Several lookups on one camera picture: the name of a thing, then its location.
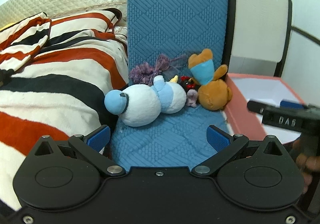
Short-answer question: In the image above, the brown bear plush blue apron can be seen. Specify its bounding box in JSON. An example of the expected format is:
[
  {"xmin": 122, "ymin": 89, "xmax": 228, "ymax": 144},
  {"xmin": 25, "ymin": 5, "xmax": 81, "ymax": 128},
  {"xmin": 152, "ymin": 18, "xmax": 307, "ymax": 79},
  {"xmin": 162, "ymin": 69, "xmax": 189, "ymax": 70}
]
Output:
[{"xmin": 188, "ymin": 49, "xmax": 233, "ymax": 111}]

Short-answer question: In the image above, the small pink plush toy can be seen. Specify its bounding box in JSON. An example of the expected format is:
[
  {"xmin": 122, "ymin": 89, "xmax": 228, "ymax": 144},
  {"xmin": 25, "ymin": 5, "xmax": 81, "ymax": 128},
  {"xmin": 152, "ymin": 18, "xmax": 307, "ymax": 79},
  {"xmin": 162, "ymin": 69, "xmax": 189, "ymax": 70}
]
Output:
[{"xmin": 186, "ymin": 89, "xmax": 198, "ymax": 107}]

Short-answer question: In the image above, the white blue snowman plush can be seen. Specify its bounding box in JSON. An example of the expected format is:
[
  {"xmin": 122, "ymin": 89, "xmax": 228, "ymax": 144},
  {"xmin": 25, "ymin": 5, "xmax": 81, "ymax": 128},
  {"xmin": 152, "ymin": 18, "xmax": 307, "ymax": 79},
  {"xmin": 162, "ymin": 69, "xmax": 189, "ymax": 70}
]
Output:
[{"xmin": 104, "ymin": 75, "xmax": 187, "ymax": 128}]

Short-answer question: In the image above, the red black beetle toy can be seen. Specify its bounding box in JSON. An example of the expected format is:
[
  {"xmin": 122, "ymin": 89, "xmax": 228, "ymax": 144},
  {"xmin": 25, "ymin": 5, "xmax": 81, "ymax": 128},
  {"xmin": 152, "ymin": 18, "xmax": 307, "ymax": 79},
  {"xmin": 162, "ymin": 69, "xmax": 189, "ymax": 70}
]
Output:
[{"xmin": 178, "ymin": 76, "xmax": 200, "ymax": 93}]

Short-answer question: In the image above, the purple yarn flower bundle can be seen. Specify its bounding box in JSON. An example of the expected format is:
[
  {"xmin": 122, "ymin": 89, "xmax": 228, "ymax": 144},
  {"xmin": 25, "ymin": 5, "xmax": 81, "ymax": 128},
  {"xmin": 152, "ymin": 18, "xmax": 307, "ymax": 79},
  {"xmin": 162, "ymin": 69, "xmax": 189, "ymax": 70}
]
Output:
[{"xmin": 129, "ymin": 54, "xmax": 188, "ymax": 86}]

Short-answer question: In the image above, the person hand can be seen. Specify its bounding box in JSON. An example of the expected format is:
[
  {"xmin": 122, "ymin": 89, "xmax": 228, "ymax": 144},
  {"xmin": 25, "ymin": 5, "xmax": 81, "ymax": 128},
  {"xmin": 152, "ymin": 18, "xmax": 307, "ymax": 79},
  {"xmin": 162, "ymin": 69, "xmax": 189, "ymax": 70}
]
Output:
[{"xmin": 296, "ymin": 153, "xmax": 320, "ymax": 194}]

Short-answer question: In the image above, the pink storage box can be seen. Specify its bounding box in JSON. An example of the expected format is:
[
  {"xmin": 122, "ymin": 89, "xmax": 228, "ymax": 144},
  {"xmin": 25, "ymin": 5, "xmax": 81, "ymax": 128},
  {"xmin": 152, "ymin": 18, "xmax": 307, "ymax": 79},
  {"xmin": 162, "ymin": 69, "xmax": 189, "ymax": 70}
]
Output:
[{"xmin": 225, "ymin": 73, "xmax": 304, "ymax": 144}]

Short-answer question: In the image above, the striped red black white blanket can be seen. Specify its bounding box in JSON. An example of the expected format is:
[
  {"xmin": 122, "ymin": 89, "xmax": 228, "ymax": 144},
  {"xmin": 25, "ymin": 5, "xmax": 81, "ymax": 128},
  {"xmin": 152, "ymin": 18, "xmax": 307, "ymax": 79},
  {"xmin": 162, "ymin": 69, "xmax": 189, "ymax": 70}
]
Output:
[{"xmin": 1, "ymin": 8, "xmax": 128, "ymax": 210}]

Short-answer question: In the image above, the blue quilted mat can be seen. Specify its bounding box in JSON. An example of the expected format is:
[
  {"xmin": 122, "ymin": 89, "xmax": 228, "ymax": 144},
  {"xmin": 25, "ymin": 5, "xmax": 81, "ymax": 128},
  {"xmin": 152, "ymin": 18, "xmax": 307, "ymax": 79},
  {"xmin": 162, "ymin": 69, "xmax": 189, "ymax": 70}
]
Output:
[{"xmin": 111, "ymin": 0, "xmax": 228, "ymax": 170}]

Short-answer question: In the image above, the striped pillow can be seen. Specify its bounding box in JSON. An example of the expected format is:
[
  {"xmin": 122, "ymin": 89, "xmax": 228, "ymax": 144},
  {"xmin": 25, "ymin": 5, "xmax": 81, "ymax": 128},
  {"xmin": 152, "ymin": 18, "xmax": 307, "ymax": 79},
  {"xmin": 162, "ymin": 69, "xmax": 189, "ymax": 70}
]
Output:
[{"xmin": 1, "ymin": 13, "xmax": 52, "ymax": 74}]

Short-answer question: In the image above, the black chair frame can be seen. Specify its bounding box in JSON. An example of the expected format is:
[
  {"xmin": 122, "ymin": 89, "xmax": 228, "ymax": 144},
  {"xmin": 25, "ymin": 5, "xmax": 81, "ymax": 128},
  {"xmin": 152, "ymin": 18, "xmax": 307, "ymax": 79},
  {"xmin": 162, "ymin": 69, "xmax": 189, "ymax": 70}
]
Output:
[{"xmin": 222, "ymin": 0, "xmax": 319, "ymax": 77}]

